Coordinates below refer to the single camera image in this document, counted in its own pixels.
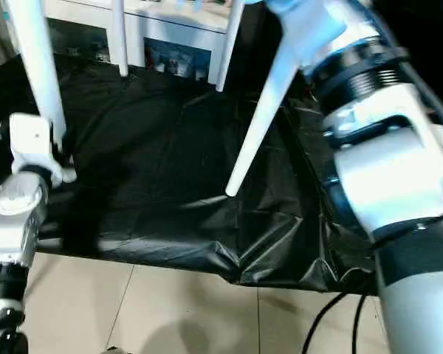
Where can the black shiny mat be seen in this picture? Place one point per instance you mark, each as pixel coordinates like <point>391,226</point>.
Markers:
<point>170,166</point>

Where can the white glass-door cabinet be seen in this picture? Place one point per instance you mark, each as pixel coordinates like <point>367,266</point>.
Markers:
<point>177,33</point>

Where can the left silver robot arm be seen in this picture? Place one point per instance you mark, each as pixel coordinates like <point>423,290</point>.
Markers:
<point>11,221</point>

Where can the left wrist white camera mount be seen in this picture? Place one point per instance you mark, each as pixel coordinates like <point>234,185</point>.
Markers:
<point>29,144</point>

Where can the white plastic table leg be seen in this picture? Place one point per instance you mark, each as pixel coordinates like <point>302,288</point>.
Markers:
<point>262,107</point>
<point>120,37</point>
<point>229,44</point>
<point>44,66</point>

